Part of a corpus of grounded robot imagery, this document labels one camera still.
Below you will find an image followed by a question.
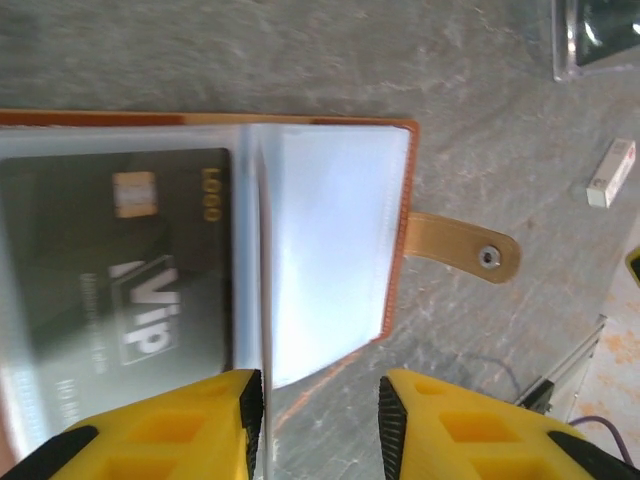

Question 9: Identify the clear acrylic box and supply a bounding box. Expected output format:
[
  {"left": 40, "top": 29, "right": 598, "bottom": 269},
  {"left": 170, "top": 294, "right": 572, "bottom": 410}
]
[{"left": 552, "top": 0, "right": 640, "bottom": 84}]

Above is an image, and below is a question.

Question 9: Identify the brown leather card holder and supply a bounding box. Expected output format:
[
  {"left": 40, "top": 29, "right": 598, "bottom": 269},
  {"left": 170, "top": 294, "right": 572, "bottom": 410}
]
[{"left": 0, "top": 108, "right": 522, "bottom": 480}]

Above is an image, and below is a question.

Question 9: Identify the white eraser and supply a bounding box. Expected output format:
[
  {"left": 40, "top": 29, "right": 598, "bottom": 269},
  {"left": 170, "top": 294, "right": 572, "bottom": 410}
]
[{"left": 584, "top": 138, "right": 637, "bottom": 210}]

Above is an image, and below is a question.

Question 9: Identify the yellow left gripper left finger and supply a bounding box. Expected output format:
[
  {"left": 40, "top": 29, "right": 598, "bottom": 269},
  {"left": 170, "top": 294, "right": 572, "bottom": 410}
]
[{"left": 0, "top": 368, "right": 265, "bottom": 480}]

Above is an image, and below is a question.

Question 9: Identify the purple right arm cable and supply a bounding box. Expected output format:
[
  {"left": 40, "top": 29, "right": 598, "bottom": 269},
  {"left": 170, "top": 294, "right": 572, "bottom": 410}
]
[{"left": 573, "top": 416, "right": 632, "bottom": 464}]

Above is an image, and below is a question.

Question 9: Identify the aluminium side rail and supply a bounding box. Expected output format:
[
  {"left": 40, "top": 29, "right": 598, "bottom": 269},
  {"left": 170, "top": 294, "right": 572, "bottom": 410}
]
[{"left": 517, "top": 312, "right": 611, "bottom": 409}]

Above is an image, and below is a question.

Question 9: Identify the small black rail bracket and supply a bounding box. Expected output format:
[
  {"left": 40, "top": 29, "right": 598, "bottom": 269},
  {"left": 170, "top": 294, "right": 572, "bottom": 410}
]
[{"left": 519, "top": 378, "right": 552, "bottom": 414}]

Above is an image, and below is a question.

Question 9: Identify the black vip card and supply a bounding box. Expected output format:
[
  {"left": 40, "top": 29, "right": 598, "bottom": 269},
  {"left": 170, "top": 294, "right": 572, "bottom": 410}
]
[{"left": 0, "top": 147, "right": 235, "bottom": 441}]

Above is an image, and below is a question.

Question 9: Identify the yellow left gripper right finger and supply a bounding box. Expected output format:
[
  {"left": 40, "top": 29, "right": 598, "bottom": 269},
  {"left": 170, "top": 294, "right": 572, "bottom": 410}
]
[{"left": 378, "top": 368, "right": 640, "bottom": 480}]

